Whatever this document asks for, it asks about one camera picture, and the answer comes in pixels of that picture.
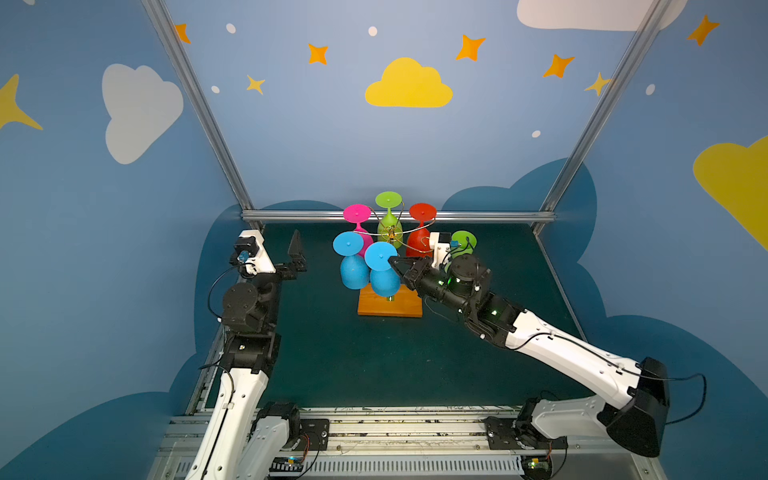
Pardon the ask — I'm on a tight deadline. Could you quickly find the blue wine glass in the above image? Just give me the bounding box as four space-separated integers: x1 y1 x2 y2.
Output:
364 241 400 298
332 231 370 290

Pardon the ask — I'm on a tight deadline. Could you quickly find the green wine glass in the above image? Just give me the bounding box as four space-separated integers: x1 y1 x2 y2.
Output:
375 191 403 249
449 230 477 258

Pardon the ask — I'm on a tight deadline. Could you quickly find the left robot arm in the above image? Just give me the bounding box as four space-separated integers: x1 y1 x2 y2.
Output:
187 230 307 479

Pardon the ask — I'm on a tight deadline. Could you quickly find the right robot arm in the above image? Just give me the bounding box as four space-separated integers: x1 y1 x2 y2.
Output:
388 255 674 458

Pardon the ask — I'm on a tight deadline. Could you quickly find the red wine glass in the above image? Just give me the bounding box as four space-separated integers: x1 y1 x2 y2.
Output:
406 203 437 257

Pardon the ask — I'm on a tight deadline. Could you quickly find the pink wine glass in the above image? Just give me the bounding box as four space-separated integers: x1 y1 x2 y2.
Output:
343 204 373 247

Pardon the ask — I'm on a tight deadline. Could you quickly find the left small circuit board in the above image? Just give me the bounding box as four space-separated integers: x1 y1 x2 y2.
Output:
267 456 310 479

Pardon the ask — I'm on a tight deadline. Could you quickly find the small circuit board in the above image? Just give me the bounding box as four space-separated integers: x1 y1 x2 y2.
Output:
267 456 310 479
521 457 553 480

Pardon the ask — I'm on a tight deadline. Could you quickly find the right small circuit board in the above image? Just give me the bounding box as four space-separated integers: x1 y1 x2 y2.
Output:
521 457 553 480

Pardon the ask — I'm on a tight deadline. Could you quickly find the wooden base wire glass rack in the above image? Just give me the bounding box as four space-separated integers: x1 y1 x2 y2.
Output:
358 200 423 318

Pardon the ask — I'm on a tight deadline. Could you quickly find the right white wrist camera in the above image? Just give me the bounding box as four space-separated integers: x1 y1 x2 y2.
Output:
429 232 460 270

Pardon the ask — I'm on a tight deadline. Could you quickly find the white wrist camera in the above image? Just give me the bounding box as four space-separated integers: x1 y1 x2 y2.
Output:
429 232 460 270
230 229 276 278

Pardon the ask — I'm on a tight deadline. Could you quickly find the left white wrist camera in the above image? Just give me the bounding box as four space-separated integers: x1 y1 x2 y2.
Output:
230 229 276 278

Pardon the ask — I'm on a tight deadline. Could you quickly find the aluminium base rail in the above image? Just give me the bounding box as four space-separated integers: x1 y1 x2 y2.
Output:
146 406 667 480

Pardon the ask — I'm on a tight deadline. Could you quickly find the left aluminium frame post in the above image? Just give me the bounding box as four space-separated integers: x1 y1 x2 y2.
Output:
141 0 264 230

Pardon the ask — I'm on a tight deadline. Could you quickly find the aluminium frame post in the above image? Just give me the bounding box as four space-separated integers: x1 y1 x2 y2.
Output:
532 0 672 238
141 0 264 230

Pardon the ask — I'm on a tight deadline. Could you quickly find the right aluminium frame post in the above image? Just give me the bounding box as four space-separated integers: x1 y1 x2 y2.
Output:
532 0 672 238

